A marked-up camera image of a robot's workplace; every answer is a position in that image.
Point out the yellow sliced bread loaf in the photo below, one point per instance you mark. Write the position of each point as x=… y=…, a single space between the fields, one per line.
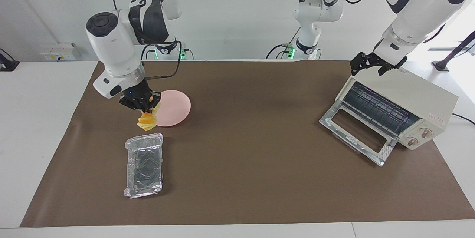
x=146 y=122

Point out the pink round plate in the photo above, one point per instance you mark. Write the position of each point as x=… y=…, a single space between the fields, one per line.
x=174 y=108

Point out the small black stand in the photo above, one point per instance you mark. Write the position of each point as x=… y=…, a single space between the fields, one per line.
x=8 y=63

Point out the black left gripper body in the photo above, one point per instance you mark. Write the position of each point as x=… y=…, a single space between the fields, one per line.
x=389 y=63

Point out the aluminium foil tray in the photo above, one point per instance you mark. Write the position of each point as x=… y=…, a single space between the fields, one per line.
x=144 y=165

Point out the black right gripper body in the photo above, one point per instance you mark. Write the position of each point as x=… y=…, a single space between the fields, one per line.
x=135 y=95

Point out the green lit connector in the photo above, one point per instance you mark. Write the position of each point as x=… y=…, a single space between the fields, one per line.
x=291 y=52
x=182 y=53

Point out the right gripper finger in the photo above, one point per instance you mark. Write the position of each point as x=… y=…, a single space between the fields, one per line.
x=143 y=105
x=156 y=97

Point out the white wall socket box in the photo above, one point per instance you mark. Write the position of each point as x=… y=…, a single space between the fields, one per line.
x=59 y=52

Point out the glass oven door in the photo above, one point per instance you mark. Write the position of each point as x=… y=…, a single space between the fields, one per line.
x=334 y=119

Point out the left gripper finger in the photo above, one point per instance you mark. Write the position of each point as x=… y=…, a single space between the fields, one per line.
x=359 y=63
x=384 y=69

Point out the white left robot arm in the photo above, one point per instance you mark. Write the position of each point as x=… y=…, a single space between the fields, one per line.
x=419 y=12

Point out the tall black stand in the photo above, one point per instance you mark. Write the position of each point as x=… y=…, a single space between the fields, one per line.
x=454 y=52

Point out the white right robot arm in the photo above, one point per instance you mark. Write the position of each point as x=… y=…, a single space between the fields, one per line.
x=111 y=41

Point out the cream oven knob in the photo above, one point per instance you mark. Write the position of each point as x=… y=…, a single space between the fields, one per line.
x=412 y=141
x=426 y=132

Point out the cream toaster oven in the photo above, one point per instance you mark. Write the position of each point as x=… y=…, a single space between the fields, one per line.
x=419 y=93

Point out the brown table mat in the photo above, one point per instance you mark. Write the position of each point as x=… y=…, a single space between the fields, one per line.
x=241 y=171

